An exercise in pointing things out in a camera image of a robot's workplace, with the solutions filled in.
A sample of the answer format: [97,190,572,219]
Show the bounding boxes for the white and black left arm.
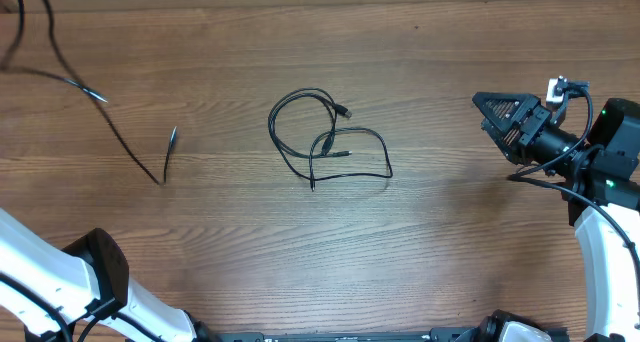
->
[1,211,216,342]

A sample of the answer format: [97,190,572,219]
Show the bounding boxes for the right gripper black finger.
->
[472,92,540,135]
[481,118,518,163]

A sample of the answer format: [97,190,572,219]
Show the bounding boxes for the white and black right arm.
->
[472,84,639,341]

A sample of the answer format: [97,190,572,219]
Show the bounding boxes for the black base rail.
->
[214,310,570,342]

